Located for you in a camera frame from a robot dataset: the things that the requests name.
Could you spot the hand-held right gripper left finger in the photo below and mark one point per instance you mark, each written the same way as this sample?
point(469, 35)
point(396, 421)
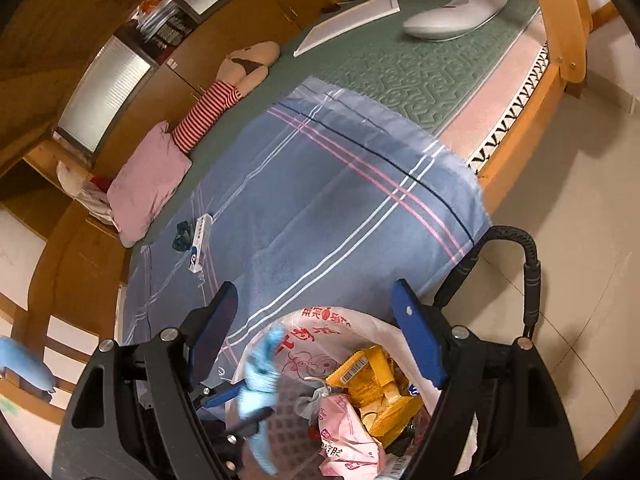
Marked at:
point(215, 330)

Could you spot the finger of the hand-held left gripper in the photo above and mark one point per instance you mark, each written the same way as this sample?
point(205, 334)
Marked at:
point(222, 394)
point(252, 417)

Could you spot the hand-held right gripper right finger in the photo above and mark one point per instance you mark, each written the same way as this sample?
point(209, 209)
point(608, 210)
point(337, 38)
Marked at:
point(415, 330)

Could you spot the light blue wrapper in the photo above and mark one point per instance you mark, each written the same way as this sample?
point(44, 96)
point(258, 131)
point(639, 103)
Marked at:
point(257, 380)

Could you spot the white red printed plastic bag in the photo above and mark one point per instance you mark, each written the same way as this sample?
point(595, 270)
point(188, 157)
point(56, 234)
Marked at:
point(320, 340)

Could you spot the yellow orange snack packet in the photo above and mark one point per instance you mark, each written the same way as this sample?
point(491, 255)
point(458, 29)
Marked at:
point(370, 375)

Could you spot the white toothpaste box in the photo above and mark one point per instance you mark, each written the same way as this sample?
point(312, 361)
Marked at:
point(199, 245)

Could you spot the pink printed packet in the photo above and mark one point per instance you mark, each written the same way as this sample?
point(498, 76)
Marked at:
point(345, 425)

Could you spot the dark green crumpled wrapper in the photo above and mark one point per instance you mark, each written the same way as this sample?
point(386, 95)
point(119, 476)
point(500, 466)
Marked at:
point(181, 237)

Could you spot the pink pillow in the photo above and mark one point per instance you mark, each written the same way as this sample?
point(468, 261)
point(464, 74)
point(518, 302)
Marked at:
point(145, 185)

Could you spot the blue striped blanket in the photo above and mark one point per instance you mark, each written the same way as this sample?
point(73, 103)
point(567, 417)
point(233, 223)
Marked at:
point(325, 185)

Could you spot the folded cloth pile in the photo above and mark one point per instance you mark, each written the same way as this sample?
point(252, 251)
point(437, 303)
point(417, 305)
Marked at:
point(82, 195)

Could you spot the red striped plush doll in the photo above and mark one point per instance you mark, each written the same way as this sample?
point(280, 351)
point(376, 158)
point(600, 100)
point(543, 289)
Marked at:
point(210, 105)

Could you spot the pink zigzag trimmed mattress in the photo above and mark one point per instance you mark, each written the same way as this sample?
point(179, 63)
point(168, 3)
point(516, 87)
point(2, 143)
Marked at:
point(490, 105)

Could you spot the row of shelf books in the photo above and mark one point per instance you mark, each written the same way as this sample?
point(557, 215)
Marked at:
point(162, 22)

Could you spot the white flat board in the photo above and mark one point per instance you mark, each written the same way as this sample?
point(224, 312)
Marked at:
point(350, 20)

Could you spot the white oval plastic board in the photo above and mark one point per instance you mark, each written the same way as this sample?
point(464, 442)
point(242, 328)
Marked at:
point(455, 12)

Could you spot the wooden bed frame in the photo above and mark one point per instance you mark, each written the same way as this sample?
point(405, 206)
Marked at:
point(565, 20)

